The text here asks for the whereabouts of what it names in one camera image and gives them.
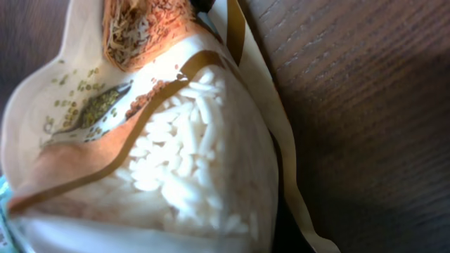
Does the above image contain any white rice bag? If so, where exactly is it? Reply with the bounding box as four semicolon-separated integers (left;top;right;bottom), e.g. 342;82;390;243
1;0;337;252

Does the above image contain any teal wet wipe packet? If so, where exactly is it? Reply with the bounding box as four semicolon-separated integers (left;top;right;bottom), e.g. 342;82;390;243
0;176;21;253

